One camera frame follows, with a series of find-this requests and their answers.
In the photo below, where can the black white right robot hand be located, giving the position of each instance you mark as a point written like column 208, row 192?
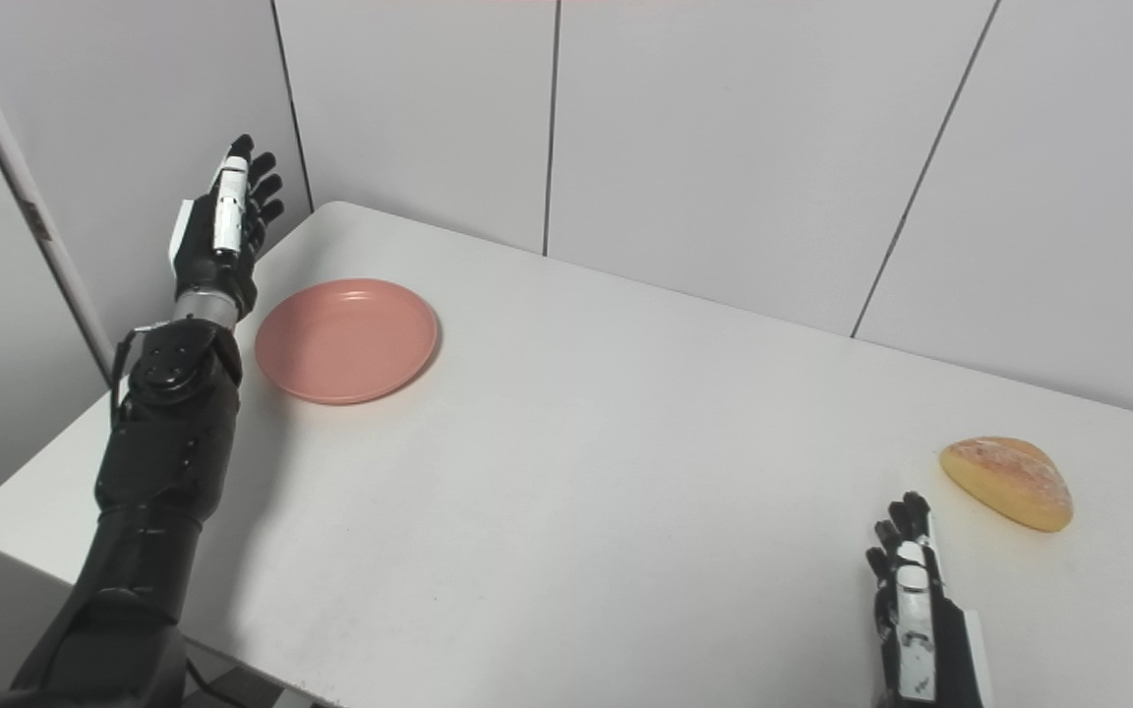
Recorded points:
column 950, row 649

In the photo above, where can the white partition post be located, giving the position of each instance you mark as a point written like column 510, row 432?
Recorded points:
column 26, row 187

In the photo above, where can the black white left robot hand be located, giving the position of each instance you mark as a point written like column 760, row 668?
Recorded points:
column 203, row 256

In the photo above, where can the golden bread roll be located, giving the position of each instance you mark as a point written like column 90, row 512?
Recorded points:
column 1009, row 482

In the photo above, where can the pink round plate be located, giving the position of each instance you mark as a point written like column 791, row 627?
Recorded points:
column 345, row 339

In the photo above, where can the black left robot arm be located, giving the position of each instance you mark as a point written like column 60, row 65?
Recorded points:
column 163, row 462

